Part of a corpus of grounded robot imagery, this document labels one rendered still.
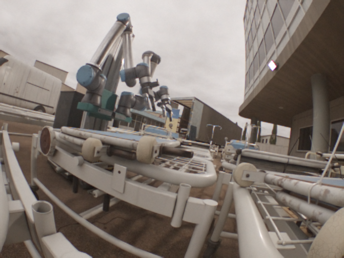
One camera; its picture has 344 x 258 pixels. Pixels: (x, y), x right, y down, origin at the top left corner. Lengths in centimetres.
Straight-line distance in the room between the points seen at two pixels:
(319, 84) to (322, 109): 78
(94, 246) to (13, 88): 731
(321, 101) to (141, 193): 501
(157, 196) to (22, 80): 772
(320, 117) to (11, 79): 1104
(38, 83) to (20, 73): 123
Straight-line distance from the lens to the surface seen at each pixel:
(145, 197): 39
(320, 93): 518
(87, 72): 112
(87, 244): 82
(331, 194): 23
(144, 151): 30
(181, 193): 36
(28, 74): 799
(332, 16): 379
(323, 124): 490
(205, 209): 36
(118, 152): 41
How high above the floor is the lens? 59
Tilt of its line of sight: 3 degrees up
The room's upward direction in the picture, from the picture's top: 11 degrees clockwise
